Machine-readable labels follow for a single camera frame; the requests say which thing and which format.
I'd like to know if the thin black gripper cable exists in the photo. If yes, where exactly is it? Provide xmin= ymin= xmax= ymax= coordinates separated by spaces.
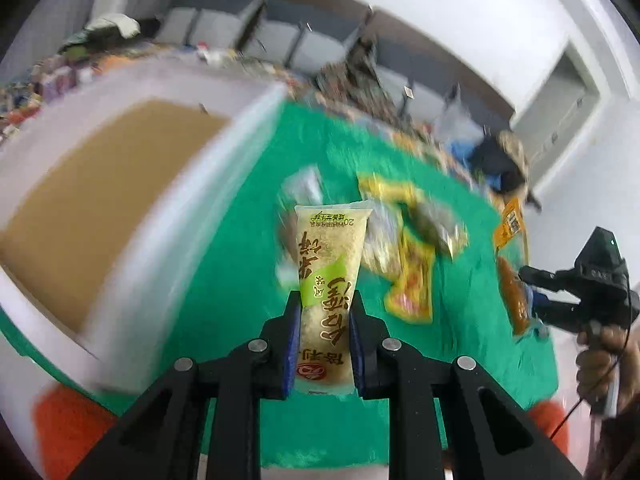
xmin=550 ymin=327 xmax=632 ymax=441

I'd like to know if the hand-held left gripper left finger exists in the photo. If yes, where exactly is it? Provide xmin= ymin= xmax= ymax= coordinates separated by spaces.
xmin=67 ymin=290 xmax=303 ymax=480

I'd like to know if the person's right forearm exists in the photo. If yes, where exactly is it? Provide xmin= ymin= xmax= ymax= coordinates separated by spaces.
xmin=584 ymin=400 xmax=640 ymax=480

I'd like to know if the blue cloth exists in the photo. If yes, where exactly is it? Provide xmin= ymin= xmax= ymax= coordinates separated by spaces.
xmin=449 ymin=139 xmax=481 ymax=167

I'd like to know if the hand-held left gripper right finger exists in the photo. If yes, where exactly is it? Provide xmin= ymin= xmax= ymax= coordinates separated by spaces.
xmin=348 ymin=291 xmax=583 ymax=480

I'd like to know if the pale green rice cracker packet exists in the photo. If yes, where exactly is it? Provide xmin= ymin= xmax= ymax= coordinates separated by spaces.
xmin=294 ymin=200 xmax=373 ymax=395

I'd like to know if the gold foil snack packet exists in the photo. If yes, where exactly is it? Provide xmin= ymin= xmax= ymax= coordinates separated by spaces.
xmin=362 ymin=195 xmax=469 ymax=271

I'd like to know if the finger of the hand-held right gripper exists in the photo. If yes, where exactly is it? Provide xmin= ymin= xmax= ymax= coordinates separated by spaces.
xmin=531 ymin=292 xmax=588 ymax=335
xmin=518 ymin=266 xmax=583 ymax=306

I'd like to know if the beige patterned cloth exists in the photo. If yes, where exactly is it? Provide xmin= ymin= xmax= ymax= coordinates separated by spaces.
xmin=500 ymin=129 xmax=532 ymax=173

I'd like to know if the yellow snack packet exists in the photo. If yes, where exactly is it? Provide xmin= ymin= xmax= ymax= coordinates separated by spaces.
xmin=357 ymin=172 xmax=436 ymax=323

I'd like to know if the colourful clutter pile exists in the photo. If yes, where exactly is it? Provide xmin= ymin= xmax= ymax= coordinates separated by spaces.
xmin=0 ymin=42 xmax=151 ymax=141

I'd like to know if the black bag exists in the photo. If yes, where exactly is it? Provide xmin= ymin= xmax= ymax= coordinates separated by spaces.
xmin=469 ymin=132 xmax=526 ymax=196

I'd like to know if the white door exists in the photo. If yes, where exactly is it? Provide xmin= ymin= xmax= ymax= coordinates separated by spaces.
xmin=511 ymin=42 xmax=600 ymax=182

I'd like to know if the white storage box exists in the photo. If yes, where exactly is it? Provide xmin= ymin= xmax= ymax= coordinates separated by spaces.
xmin=0 ymin=62 xmax=288 ymax=396

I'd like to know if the clear plastic bag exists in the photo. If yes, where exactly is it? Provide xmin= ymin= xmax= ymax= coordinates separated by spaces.
xmin=434 ymin=92 xmax=483 ymax=148

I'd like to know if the grey strapped headboard cushion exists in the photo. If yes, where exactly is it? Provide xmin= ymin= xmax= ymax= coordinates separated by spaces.
xmin=192 ymin=0 xmax=301 ymax=60
xmin=375 ymin=57 xmax=453 ymax=118
xmin=295 ymin=7 xmax=376 ymax=70
xmin=159 ymin=7 xmax=200 ymax=45

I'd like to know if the person's right hand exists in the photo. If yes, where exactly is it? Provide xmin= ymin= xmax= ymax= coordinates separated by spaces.
xmin=575 ymin=326 xmax=628 ymax=413

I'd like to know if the small silver snack packet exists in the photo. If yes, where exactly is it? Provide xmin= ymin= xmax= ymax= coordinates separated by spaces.
xmin=276 ymin=165 xmax=324 ymax=291

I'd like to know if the white cloth bundle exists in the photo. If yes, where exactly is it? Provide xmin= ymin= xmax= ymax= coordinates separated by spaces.
xmin=60 ymin=12 xmax=142 ymax=56

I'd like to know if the dark patterned cloth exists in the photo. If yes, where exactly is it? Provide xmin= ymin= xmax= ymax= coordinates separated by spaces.
xmin=314 ymin=40 xmax=403 ymax=128

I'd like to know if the orange sausage stick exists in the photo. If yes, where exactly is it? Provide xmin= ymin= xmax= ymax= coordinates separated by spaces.
xmin=497 ymin=256 xmax=532 ymax=337

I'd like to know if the orange snack packet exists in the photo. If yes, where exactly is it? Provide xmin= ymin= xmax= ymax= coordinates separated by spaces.
xmin=492 ymin=196 xmax=527 ymax=256

